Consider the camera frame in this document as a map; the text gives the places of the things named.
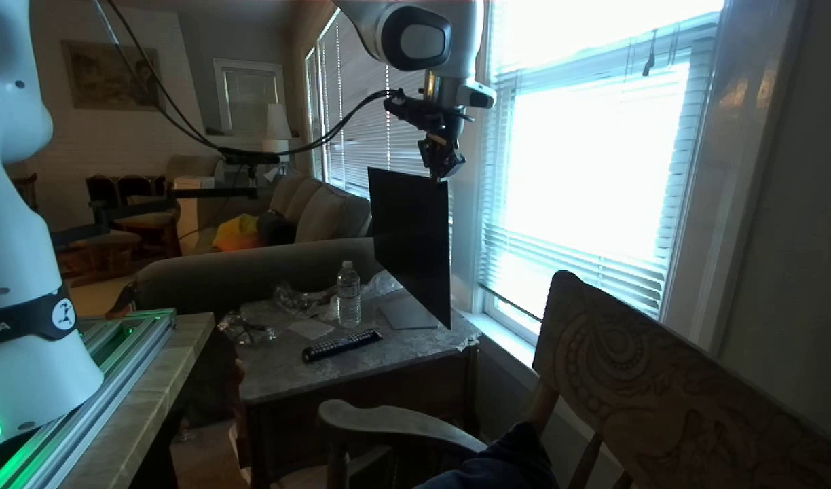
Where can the white window blinds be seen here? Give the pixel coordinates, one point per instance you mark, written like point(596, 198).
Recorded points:
point(590, 146)

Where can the yellow cushion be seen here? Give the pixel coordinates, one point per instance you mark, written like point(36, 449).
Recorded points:
point(237, 236)

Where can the grey sofa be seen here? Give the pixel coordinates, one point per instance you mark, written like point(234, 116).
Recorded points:
point(307, 233)

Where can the crumpled clear plastic wrap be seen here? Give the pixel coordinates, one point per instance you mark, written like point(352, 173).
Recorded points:
point(288, 311)

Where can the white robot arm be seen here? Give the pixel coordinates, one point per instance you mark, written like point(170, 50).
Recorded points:
point(421, 38)

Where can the large black monitor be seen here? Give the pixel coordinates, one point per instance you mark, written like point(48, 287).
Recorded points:
point(412, 237)

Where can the black remote control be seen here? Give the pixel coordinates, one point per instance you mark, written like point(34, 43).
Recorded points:
point(338, 344)

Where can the grey monitor stand base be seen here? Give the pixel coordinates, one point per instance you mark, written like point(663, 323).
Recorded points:
point(405, 315)

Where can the dark cloth on chair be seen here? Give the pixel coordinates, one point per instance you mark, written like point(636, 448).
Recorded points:
point(516, 460)

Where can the framed wall picture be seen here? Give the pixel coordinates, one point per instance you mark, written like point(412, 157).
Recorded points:
point(110, 78)

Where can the wooden side table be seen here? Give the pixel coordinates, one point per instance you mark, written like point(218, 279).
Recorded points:
point(431, 372)

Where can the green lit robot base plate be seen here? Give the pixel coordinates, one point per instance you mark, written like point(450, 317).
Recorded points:
point(57, 396)

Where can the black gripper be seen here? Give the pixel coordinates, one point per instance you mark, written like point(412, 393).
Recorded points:
point(442, 112)

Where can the wooden rocking chair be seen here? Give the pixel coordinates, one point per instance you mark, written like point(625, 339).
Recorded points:
point(609, 381)

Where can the clear plastic water bottle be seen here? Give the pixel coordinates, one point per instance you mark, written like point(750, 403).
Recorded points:
point(349, 294)

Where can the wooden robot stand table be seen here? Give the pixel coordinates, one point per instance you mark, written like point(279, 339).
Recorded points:
point(135, 408)

